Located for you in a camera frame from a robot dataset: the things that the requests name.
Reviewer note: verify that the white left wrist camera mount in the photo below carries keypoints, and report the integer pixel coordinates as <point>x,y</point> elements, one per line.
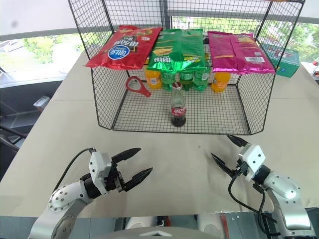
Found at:
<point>97,169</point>

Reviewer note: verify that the grey rounded robot torso shell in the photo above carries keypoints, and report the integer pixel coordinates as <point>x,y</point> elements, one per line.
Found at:
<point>157,232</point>

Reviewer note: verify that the small white and red device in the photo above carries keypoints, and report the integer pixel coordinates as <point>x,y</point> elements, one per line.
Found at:
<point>42,101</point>

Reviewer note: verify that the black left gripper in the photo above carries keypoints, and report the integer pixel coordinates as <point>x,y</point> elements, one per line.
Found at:
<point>115,179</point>

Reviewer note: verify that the red bottle opener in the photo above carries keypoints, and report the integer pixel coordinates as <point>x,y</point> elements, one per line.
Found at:
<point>145,92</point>

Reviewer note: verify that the white rounded robot part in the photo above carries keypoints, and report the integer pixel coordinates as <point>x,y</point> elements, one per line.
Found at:
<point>211,225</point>
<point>139,222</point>

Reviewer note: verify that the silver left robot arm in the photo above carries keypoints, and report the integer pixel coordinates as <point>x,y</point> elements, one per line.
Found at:
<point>62,199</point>

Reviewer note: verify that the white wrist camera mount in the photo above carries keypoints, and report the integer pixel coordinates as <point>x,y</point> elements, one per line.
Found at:
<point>97,169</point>
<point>254,155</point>

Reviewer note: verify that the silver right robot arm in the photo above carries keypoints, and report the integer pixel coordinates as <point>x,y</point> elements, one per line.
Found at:
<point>285,186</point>

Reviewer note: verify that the orange soda plastic bottle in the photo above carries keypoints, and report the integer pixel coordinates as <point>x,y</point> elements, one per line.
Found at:
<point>219,83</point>
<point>153,80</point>

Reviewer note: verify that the green soda plastic bottle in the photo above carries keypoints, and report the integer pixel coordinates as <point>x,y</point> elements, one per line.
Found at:
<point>169,81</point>
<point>186,81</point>
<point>202,81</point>

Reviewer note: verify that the small red object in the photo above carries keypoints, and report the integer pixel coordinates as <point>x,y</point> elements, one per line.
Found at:
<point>317,72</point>

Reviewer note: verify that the red chips bag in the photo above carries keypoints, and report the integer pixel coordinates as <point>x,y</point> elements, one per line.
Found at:
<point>119,47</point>

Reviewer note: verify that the glass cola bottle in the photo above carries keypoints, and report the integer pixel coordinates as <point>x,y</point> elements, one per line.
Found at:
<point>178,113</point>

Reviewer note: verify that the teal cardboard box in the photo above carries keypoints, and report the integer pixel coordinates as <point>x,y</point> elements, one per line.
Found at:
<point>286,65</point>

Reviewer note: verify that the green chips bag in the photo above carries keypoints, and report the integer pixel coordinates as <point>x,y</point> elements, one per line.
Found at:
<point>177,49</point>

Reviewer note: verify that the pink chips bag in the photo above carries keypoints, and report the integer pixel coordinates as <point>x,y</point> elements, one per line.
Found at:
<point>236,52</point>

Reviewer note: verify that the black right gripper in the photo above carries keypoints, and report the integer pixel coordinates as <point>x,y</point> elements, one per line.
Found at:
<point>240,169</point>

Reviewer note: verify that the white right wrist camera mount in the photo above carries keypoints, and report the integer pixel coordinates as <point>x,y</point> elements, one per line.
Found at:
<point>254,155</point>

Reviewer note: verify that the red bottle cap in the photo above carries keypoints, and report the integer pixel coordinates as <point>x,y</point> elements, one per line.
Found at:
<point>177,85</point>

